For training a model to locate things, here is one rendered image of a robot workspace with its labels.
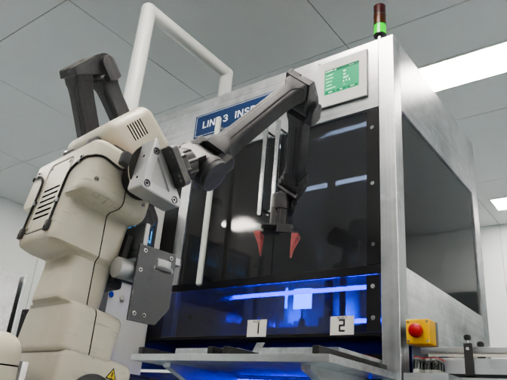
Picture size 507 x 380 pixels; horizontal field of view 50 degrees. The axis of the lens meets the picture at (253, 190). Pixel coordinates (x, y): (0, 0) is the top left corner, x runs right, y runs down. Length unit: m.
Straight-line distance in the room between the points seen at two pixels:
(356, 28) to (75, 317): 2.74
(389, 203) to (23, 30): 2.86
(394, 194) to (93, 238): 1.04
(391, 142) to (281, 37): 1.77
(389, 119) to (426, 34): 1.64
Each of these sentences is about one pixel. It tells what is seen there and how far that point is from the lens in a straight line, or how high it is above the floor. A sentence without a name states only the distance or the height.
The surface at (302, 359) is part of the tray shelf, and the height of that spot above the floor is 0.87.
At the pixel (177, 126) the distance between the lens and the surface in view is 2.69.
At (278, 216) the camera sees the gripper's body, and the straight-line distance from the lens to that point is 1.72.
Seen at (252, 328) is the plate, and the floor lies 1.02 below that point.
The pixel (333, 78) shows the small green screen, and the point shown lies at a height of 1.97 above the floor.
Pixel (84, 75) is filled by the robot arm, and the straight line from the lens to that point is 1.53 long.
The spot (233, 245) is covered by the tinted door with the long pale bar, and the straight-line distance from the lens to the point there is 2.17.
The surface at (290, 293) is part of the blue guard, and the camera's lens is 1.94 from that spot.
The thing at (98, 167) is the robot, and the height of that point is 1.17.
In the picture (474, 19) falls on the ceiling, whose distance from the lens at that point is 3.53.
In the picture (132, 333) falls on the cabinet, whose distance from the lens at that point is 2.24.
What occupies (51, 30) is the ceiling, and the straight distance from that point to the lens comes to 3.92.
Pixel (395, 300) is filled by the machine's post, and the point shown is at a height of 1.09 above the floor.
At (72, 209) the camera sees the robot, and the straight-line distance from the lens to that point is 1.16.
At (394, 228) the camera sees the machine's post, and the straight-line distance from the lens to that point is 1.81.
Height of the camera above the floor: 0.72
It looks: 23 degrees up
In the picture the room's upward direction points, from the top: 5 degrees clockwise
